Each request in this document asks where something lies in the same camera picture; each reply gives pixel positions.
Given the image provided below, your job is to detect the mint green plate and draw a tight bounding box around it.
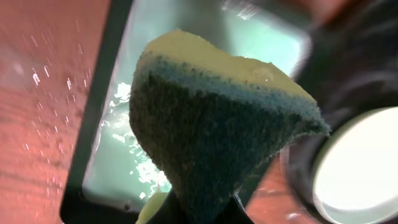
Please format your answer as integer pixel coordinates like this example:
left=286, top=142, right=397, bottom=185
left=312, top=107, right=397, bottom=224

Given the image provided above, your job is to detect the rectangular green soapy tray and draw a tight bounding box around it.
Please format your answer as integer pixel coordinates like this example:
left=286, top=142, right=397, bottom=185
left=60, top=0, right=310, bottom=224

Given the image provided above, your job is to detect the round black tray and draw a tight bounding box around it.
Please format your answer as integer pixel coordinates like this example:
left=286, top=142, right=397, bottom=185
left=236, top=0, right=398, bottom=224

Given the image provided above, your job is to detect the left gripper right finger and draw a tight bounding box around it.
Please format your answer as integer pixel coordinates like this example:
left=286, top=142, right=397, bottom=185
left=214, top=194, right=254, bottom=224

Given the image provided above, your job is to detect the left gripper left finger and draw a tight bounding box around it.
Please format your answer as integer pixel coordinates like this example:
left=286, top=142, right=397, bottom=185
left=152, top=189, right=187, bottom=224

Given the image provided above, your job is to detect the dark green scrub sponge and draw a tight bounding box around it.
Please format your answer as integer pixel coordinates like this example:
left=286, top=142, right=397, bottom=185
left=129, top=30, right=330, bottom=223

